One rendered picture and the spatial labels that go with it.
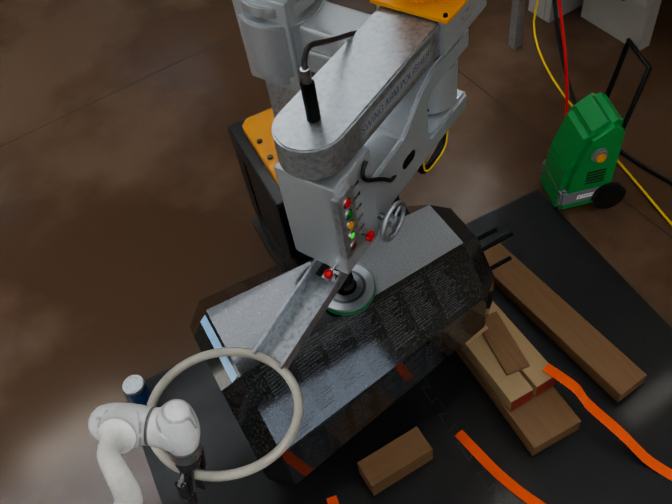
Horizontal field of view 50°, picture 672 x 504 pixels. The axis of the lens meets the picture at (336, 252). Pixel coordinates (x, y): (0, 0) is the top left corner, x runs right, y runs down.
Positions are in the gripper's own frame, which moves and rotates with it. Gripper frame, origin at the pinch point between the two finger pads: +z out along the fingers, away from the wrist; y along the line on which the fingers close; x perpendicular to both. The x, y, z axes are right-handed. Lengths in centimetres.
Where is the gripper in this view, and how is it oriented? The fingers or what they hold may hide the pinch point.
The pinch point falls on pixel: (196, 489)
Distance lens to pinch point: 227.8
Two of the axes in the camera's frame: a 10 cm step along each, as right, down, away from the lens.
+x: -9.5, -2.2, 2.4
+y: 3.2, -6.5, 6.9
